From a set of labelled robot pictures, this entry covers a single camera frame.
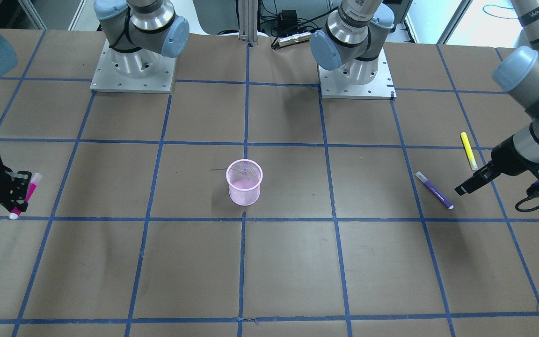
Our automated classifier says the purple marker pen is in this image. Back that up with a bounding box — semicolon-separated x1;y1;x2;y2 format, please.
415;171;455;210

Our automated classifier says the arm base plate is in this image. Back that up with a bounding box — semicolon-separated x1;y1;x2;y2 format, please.
317;49;397;100
90;41;177;94

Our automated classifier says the silver power strip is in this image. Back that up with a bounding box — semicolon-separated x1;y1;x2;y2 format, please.
271;31;312;51

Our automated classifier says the aluminium frame post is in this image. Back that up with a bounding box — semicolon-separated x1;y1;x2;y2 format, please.
236;0;260;45

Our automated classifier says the pink marker pen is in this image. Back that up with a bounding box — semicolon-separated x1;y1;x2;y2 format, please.
9;173;43;220

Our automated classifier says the pink mesh cup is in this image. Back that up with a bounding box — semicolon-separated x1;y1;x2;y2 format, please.
226;159;263;206

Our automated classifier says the black power adapter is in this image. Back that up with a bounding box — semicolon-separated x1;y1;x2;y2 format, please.
276;9;298;31

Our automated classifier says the yellow marker pen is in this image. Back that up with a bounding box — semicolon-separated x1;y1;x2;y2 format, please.
460;132;478;171

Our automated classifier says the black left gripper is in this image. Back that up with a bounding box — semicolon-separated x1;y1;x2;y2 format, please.
455;137;539;196

